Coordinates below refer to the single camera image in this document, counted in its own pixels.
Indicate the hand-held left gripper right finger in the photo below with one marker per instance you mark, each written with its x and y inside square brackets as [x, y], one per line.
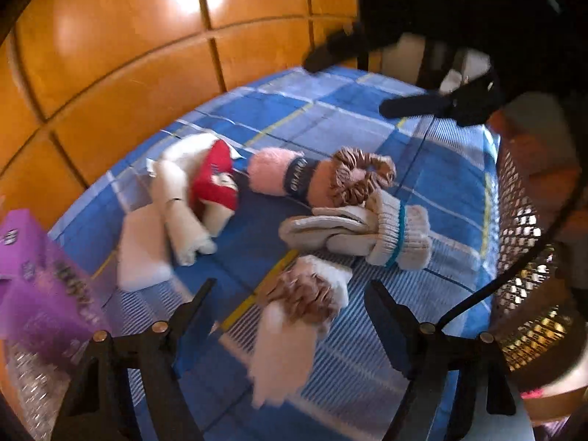
[383, 317]

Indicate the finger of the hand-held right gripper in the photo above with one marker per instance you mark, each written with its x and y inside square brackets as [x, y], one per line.
[413, 104]
[333, 50]

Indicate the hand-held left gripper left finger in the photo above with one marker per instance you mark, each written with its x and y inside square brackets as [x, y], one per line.
[195, 317]

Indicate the brown satin scrunchie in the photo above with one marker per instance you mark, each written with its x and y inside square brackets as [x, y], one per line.
[363, 174]
[303, 296]

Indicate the white foam sponge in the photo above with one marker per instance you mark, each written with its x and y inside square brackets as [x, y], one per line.
[142, 252]

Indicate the white work glove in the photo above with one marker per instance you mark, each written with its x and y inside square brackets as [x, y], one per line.
[317, 225]
[413, 239]

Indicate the white fuzzy sock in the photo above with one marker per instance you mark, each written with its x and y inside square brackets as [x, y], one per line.
[280, 353]

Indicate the pink fuzzy sock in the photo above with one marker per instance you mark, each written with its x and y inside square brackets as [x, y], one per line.
[275, 174]

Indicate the red and white cloth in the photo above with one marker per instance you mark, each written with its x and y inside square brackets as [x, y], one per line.
[213, 179]

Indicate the blue plaid tablecloth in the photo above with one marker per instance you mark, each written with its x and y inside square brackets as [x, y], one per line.
[285, 115]

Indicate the woven lattice chair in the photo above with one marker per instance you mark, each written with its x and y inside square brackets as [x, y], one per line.
[514, 239]

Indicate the purple tissue box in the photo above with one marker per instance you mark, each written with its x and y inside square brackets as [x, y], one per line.
[41, 285]

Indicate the wooden wardrobe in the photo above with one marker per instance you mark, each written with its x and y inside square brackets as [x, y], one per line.
[115, 55]

